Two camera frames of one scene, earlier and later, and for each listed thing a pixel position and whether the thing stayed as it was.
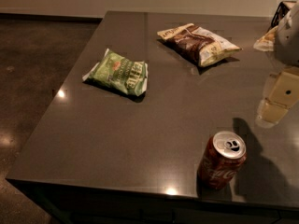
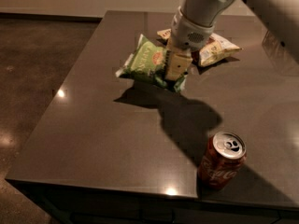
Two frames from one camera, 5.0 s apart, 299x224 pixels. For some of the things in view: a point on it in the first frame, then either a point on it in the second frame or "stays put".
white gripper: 289,39 to 188,35
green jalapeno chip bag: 120,73 to 148,63
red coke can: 222,160 stays put
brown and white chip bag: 198,45 stays put
